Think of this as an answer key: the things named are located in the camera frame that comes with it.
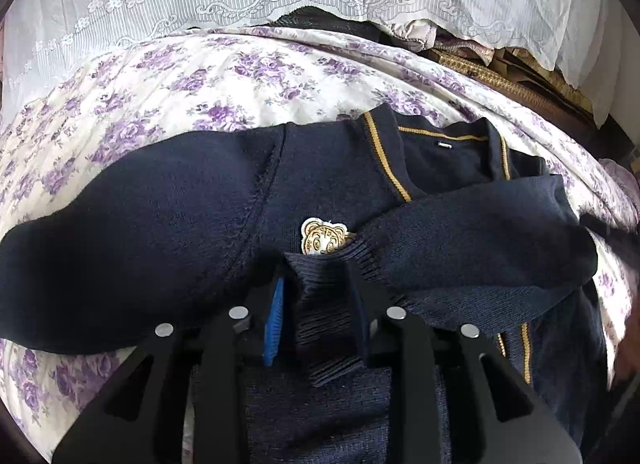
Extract purple floral bed quilt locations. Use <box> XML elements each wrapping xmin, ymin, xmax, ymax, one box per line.
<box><xmin>0</xmin><ymin>24</ymin><xmax>640</xmax><ymax>464</ymax></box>

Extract navy knit sweater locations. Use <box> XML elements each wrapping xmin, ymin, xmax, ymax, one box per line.
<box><xmin>0</xmin><ymin>104</ymin><xmax>608</xmax><ymax>464</ymax></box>

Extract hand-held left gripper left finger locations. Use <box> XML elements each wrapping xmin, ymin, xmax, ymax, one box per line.
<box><xmin>50</xmin><ymin>259</ymin><xmax>288</xmax><ymax>464</ymax></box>

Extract pink patterned cloth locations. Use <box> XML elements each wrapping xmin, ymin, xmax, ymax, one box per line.
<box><xmin>435</xmin><ymin>39</ymin><xmax>496</xmax><ymax>65</ymax></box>

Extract dark cloth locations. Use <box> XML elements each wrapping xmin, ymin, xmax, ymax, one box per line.
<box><xmin>272</xmin><ymin>7</ymin><xmax>387</xmax><ymax>41</ymax></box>

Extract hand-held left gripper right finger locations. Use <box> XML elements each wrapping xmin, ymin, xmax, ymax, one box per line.
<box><xmin>347</xmin><ymin>264</ymin><xmax>586</xmax><ymax>464</ymax></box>

